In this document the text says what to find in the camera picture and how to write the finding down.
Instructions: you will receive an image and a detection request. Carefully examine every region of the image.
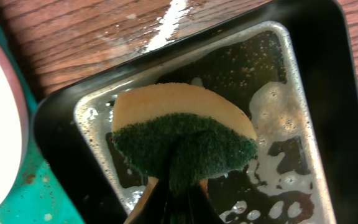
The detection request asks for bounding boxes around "teal plastic tray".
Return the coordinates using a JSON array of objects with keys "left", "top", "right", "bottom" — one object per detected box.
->
[{"left": 0, "top": 16, "right": 84, "bottom": 224}]

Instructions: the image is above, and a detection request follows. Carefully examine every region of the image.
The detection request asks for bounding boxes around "black soapy water tray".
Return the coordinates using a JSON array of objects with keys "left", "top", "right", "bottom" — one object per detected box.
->
[{"left": 34, "top": 1, "right": 358, "bottom": 223}]

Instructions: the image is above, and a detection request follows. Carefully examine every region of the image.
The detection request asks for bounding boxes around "yellow green scrubbing sponge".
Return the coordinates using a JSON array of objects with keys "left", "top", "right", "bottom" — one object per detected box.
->
[{"left": 110, "top": 82, "right": 259, "bottom": 195}]

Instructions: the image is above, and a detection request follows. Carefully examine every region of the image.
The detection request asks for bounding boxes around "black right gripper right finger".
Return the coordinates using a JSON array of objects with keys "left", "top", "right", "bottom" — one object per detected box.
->
[{"left": 188, "top": 179, "right": 224, "bottom": 224}]

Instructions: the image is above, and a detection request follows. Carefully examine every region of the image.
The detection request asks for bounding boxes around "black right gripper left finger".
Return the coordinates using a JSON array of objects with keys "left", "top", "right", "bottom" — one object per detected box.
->
[{"left": 124, "top": 177, "right": 169, "bottom": 224}]

